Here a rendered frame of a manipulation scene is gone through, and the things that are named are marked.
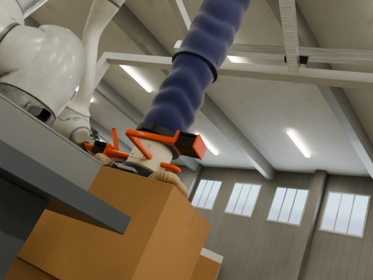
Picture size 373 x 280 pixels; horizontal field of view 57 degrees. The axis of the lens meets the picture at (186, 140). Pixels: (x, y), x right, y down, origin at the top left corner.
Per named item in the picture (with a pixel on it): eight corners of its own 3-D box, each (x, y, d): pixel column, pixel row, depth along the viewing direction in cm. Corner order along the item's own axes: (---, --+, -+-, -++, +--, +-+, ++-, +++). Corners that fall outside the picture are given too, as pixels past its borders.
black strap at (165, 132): (187, 161, 154) (191, 153, 156) (169, 134, 136) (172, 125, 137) (146, 151, 165) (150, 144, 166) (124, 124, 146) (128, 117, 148)
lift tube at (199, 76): (185, 163, 153) (256, 4, 194) (167, 138, 136) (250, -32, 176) (146, 154, 164) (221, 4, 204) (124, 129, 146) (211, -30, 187)
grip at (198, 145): (202, 160, 113) (207, 147, 114) (193, 147, 106) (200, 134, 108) (180, 155, 117) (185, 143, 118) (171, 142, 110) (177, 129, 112)
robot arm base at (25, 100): (2, 95, 66) (19, 73, 69) (-39, 100, 80) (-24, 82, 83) (72, 145, 78) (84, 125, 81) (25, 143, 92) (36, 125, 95)
